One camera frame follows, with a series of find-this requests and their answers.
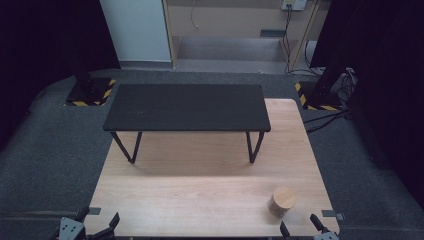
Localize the white hanging cable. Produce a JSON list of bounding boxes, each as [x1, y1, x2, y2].
[[190, 0, 200, 30]]

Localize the black floor cables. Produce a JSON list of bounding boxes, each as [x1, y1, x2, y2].
[[302, 107, 353, 135]]

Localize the black stand base striped edge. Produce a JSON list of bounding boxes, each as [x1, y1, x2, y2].
[[63, 77, 117, 108], [294, 80, 344, 112]]

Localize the black stand post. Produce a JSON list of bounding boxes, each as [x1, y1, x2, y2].
[[308, 39, 349, 107], [70, 46, 94, 96]]

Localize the white power strip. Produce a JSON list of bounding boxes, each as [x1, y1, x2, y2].
[[281, 0, 309, 12]]

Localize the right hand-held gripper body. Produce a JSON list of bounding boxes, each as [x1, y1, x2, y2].
[[313, 231, 341, 240]]

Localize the grey label strip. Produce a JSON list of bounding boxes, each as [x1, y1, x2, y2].
[[259, 28, 287, 39]]

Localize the round wooden jar with lid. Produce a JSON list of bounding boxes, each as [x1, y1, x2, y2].
[[268, 185, 298, 219]]

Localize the dark curtain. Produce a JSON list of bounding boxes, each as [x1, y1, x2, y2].
[[309, 0, 424, 211], [0, 0, 122, 151]]

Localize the bundle of cables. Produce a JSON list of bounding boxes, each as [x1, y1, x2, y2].
[[334, 66, 360, 104]]

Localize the white panel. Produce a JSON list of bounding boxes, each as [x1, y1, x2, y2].
[[98, 0, 173, 64]]

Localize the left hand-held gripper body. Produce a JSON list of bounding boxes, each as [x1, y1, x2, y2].
[[49, 216, 87, 240]]

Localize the black raised desk shelf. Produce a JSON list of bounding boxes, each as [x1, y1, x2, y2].
[[102, 83, 272, 165]]

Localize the black power cables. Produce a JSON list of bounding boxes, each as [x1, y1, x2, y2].
[[281, 9, 323, 77]]

